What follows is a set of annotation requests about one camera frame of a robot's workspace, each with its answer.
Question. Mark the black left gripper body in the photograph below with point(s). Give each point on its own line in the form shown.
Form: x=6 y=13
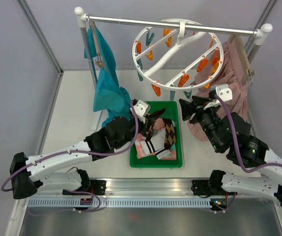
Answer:
x=132 y=130

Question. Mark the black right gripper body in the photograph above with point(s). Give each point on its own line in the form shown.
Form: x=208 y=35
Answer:
x=208 y=118

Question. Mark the brown argyle sock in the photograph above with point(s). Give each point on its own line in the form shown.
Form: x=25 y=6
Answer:
x=170 y=137
x=153 y=123

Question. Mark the white round clip hanger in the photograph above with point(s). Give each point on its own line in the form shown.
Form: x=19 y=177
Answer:
x=177 y=54

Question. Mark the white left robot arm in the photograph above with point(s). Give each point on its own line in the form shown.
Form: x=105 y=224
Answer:
x=27 y=173

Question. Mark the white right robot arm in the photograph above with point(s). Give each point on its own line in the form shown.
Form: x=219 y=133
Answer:
x=228 y=133

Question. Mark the teal cloth on hanger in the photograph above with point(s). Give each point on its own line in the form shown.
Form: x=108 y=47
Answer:
x=109 y=95

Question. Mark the wooden right clip hanger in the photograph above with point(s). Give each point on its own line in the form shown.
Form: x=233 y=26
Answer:
x=240 y=60

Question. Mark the wooden clip hanger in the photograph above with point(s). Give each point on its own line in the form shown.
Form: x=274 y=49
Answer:
x=99 y=60
x=240 y=60

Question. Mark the wooden left clip hanger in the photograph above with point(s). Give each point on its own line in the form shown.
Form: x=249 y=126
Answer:
x=99 y=60

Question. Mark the pink patterned sock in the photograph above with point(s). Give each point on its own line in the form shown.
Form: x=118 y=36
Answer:
x=158 y=128

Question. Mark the white striped sock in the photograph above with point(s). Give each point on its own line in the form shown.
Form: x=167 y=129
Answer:
x=155 y=146

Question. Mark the pink pleated skirt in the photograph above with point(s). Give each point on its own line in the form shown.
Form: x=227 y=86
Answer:
x=231 y=73

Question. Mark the metal clothes rack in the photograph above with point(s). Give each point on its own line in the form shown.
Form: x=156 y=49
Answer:
x=259 y=36

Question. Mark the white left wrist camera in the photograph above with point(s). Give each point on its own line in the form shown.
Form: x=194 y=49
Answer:
x=141 y=109

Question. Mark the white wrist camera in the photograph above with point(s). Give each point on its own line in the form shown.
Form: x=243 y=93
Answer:
x=222 y=91
x=141 y=109

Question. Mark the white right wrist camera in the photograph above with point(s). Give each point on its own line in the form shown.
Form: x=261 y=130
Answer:
x=222 y=91

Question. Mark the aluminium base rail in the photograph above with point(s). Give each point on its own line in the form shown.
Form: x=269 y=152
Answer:
x=150 y=186

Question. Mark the white slotted cable duct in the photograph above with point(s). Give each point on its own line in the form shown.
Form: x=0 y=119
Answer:
x=121 y=202

